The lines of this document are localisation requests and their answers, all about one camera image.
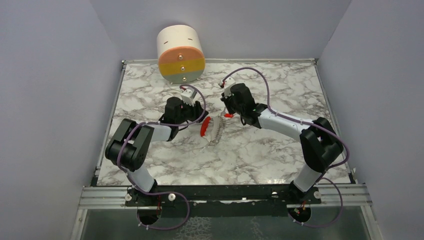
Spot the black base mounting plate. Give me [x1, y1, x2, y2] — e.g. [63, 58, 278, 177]
[91, 177, 357, 218]

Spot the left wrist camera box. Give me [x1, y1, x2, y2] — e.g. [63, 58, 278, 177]
[180, 88, 197, 107]

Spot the striped cylindrical drawer cabinet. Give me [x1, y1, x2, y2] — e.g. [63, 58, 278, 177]
[156, 24, 206, 84]

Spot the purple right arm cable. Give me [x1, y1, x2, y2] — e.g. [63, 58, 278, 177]
[221, 67, 351, 229]

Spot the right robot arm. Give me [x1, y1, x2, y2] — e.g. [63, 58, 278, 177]
[221, 83, 344, 204]

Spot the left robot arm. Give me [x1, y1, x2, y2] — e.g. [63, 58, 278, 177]
[105, 97, 209, 206]

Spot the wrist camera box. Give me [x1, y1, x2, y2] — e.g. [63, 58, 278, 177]
[219, 77, 236, 98]
[180, 88, 197, 107]

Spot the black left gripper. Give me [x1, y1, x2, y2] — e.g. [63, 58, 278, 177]
[176, 99, 209, 125]

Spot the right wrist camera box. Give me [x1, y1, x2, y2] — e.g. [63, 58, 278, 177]
[219, 77, 236, 98]

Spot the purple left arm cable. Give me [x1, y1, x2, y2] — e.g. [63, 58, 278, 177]
[118, 84, 208, 231]

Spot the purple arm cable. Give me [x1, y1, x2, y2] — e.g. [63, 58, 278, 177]
[221, 67, 351, 229]
[118, 84, 208, 231]

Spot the aluminium frame rail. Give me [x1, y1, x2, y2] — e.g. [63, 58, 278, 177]
[78, 184, 373, 210]

